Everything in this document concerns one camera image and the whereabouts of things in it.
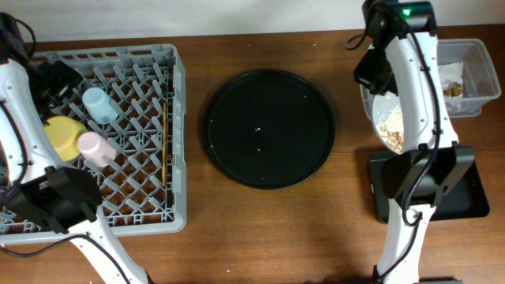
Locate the yellow plastic bowl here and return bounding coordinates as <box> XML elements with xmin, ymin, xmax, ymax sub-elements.
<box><xmin>44</xmin><ymin>116</ymin><xmax>87</xmax><ymax>162</ymax></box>

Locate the wooden chopstick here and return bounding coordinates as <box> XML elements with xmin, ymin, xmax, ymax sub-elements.
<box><xmin>162</xmin><ymin>102</ymin><xmax>167</xmax><ymax>188</ymax></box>

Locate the light blue plastic cup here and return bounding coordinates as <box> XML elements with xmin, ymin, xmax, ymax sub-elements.
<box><xmin>82</xmin><ymin>88</ymin><xmax>119</xmax><ymax>125</ymax></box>

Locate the pink plastic cup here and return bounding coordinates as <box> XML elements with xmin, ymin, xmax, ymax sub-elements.
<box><xmin>77</xmin><ymin>132</ymin><xmax>118</xmax><ymax>168</ymax></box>

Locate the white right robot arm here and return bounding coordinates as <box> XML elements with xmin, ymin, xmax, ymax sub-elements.
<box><xmin>353</xmin><ymin>1</ymin><xmax>474</xmax><ymax>283</ymax></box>

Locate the black rectangular tray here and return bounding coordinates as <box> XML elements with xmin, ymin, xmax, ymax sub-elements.
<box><xmin>368</xmin><ymin>146</ymin><xmax>490</xmax><ymax>223</ymax></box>

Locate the grey plate with food scraps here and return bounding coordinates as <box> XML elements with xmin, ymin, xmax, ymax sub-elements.
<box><xmin>372</xmin><ymin>92</ymin><xmax>404</xmax><ymax>154</ymax></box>

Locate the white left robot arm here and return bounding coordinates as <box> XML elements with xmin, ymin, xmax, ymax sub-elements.
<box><xmin>1</xmin><ymin>13</ymin><xmax>151</xmax><ymax>283</ymax></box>

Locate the brown snack wrapper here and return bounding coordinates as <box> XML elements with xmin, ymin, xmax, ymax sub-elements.
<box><xmin>442</xmin><ymin>82</ymin><xmax>463</xmax><ymax>99</ymax></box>

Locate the grey plastic dishwasher rack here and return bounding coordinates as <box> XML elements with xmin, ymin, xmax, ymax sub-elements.
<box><xmin>0</xmin><ymin>43</ymin><xmax>188</xmax><ymax>246</ymax></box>

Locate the white paper napkin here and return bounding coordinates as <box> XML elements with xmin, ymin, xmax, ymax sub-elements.
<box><xmin>436</xmin><ymin>61</ymin><xmax>465</xmax><ymax>111</ymax></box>

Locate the clear plastic waste bin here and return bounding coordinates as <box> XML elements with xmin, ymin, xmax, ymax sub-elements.
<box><xmin>357</xmin><ymin>38</ymin><xmax>502</xmax><ymax>122</ymax></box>

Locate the round black tray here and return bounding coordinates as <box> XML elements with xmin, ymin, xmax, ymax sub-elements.
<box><xmin>201</xmin><ymin>69</ymin><xmax>335</xmax><ymax>190</ymax></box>

